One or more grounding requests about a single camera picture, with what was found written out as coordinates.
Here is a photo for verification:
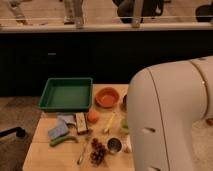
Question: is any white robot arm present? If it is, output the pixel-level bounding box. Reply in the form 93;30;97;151
127;56;213;171

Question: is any orange bowl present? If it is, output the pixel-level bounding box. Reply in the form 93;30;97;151
95;87;120;108

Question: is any orange fruit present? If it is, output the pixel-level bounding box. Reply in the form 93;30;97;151
87;110;99;123

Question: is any green plastic tray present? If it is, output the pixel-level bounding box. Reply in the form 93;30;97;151
39;78;93;112

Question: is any green small object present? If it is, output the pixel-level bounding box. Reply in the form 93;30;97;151
120;118;129;134

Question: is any brown wooden block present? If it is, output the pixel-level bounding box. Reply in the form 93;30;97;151
76;113;88;135

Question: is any small metal cup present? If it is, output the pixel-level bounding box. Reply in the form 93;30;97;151
107;138;122;154

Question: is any blue sponge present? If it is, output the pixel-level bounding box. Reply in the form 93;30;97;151
48;123;69;140

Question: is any purple grapes bunch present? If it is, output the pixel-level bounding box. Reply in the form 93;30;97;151
90;138;107;166

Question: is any green bean pod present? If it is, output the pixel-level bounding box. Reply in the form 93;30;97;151
49;136;78;147

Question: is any black chair base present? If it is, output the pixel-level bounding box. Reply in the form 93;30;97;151
0;127;26;138

